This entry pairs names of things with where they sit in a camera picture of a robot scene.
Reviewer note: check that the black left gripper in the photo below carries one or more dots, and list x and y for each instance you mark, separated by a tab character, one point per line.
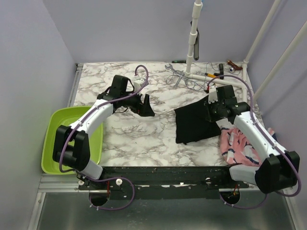
145	109

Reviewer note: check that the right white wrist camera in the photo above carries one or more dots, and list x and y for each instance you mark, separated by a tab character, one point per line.
212	95

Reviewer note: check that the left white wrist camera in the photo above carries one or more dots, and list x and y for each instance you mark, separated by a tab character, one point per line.
139	83

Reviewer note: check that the green black precision screwdriver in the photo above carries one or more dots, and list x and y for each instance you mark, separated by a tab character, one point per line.
178	61

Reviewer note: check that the black T-shaped tool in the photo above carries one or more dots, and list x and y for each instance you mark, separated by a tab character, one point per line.
221	71

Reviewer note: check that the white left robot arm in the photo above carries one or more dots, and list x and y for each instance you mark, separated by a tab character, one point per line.
71	146

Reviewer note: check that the lime green laundry basket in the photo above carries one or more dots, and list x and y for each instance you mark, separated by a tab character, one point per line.
65	117

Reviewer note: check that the small silver ball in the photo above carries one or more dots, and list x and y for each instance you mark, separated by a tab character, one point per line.
231	69

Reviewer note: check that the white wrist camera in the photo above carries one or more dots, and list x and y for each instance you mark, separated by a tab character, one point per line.
212	95
139	83

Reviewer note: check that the black garment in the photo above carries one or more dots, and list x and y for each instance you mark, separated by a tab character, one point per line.
191	123

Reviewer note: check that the aluminium frame rail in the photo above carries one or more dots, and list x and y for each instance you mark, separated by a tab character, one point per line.
59	184

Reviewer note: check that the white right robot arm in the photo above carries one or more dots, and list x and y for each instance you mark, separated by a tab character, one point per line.
279	167

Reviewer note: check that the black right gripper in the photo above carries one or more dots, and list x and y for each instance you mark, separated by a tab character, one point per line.
211	117

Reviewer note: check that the pink patterned garment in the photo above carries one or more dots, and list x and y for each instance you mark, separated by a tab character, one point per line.
236	148

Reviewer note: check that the white PVC pipe stand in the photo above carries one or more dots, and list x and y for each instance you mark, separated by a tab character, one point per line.
197	7

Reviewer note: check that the chrome combination wrench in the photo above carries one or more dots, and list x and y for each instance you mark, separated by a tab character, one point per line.
174	71

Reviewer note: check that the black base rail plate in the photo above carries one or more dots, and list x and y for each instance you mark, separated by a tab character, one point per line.
162	182

